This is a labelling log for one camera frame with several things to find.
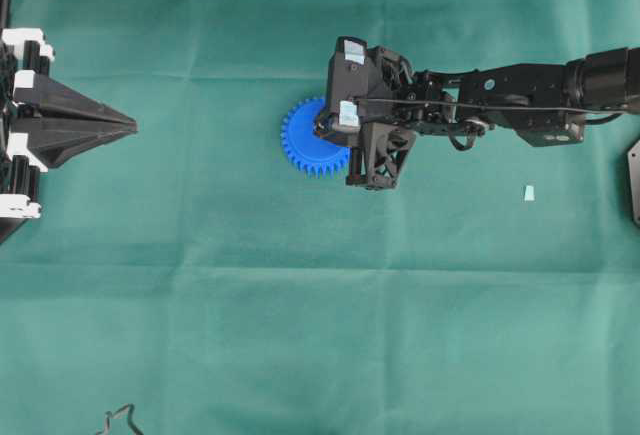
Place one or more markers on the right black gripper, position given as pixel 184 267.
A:
pixel 414 100

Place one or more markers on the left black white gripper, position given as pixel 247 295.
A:
pixel 32 145

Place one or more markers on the blue plastic gear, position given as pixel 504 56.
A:
pixel 305 151

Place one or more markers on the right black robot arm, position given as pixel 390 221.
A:
pixel 544 104

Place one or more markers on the small pale tape piece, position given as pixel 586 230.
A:
pixel 529 193

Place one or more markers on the green cloth mat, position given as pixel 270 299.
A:
pixel 192 271

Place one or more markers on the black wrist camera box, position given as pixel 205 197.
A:
pixel 355 73

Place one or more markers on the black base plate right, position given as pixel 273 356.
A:
pixel 633 164

